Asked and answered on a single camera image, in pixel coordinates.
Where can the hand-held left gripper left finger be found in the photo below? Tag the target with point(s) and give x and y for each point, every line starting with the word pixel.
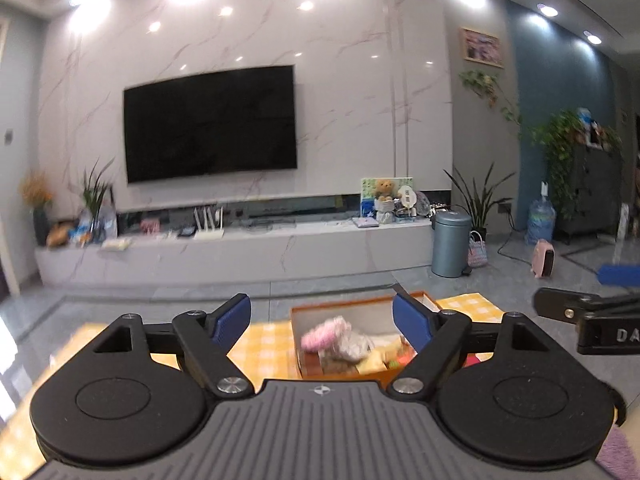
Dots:
pixel 232 322

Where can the teddy bear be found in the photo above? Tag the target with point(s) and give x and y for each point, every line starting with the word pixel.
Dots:
pixel 385 191

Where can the pink crocheted flower piece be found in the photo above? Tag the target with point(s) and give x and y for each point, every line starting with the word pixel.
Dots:
pixel 325 334

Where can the red box with clear window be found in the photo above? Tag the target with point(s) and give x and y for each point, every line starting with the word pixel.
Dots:
pixel 476 358

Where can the pink card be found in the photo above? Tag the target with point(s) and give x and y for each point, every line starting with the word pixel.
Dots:
pixel 150 225

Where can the blue water jug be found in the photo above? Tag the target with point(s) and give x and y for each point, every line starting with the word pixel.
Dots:
pixel 540 222

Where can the yellow checkered blanket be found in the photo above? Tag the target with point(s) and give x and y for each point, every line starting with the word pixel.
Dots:
pixel 265 340

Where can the woven basket bag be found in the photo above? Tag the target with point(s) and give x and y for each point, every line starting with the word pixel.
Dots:
pixel 477 255

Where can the white router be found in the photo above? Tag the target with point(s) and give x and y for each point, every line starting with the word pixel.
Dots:
pixel 207 233

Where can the orange storage box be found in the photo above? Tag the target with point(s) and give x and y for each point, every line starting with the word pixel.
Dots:
pixel 370 316

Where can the hanging vine plant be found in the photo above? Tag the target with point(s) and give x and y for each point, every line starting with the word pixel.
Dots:
pixel 482 82

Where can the green plant in glass vase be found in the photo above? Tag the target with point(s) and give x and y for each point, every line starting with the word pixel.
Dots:
pixel 95 195

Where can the pink space heater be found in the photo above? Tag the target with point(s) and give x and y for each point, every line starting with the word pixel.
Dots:
pixel 542 260

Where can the white cloth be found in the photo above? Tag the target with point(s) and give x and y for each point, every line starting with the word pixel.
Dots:
pixel 355 346

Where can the brown round object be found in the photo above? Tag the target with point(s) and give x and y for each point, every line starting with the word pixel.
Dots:
pixel 57 236

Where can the purple fluffy garment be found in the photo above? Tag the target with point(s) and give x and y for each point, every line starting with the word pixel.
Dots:
pixel 620 455

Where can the blue white snack bag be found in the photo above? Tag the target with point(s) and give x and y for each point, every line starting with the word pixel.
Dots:
pixel 80 234

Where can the grey trash bin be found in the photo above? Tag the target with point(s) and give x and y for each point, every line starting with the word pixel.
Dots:
pixel 450 245

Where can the framed wall picture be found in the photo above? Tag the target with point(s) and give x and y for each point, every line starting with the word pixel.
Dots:
pixel 481 47

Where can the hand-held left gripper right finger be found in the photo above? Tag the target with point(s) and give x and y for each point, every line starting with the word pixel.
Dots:
pixel 410 322

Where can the white round fan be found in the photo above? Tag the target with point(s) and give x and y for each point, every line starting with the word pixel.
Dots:
pixel 407 196

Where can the black wall television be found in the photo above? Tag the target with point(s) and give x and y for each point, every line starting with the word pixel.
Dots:
pixel 210 125

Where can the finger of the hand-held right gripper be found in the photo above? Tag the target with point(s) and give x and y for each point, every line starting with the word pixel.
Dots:
pixel 555 304
pixel 620 275

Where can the yellow flowers in dark vase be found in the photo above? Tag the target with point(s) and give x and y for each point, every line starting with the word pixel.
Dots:
pixel 35 190

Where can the dark drawer cabinet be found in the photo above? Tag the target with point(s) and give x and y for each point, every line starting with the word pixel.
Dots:
pixel 595 195

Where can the colourful toy figure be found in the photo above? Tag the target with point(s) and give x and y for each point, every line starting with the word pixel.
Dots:
pixel 592 127

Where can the tall green potted plant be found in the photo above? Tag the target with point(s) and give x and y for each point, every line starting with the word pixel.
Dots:
pixel 480 200

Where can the white marble TV cabinet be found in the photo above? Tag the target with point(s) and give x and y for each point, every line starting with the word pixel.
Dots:
pixel 250 260

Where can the dark cabinet with plants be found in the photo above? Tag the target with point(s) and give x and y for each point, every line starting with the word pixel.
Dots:
pixel 560 140

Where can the yellow cloth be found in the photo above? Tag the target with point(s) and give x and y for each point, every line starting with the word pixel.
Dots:
pixel 380 358

